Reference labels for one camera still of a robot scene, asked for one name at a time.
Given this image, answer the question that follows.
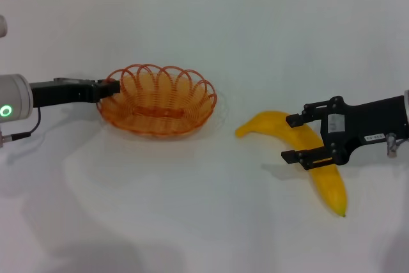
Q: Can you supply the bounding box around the yellow banana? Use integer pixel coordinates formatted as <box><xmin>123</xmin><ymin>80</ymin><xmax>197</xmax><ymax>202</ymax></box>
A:
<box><xmin>235</xmin><ymin>110</ymin><xmax>348</xmax><ymax>218</ymax></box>

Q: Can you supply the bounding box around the left gripper cable with connector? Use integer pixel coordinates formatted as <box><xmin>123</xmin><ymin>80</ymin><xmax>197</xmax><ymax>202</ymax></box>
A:
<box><xmin>0</xmin><ymin>106</ymin><xmax>42</xmax><ymax>148</ymax></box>

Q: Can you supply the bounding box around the orange wire basket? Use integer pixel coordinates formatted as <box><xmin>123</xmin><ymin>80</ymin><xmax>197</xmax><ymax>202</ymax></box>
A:
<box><xmin>96</xmin><ymin>63</ymin><xmax>219</xmax><ymax>139</ymax></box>

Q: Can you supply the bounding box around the right gripper cable with connector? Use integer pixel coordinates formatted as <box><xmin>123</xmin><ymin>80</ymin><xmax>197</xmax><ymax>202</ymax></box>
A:
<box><xmin>385</xmin><ymin>132</ymin><xmax>409</xmax><ymax>158</ymax></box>

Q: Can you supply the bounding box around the gripper cable with connector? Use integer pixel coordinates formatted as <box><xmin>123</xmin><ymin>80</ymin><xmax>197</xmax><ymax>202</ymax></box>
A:
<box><xmin>385</xmin><ymin>132</ymin><xmax>409</xmax><ymax>158</ymax></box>
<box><xmin>0</xmin><ymin>106</ymin><xmax>42</xmax><ymax>148</ymax></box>

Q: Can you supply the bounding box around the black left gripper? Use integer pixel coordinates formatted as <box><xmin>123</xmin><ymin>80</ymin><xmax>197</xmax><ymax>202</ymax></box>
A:
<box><xmin>30</xmin><ymin>77</ymin><xmax>121</xmax><ymax>108</ymax></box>

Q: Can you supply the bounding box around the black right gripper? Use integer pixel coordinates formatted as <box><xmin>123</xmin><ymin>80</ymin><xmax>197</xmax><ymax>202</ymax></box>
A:
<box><xmin>281</xmin><ymin>95</ymin><xmax>407</xmax><ymax>171</ymax></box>

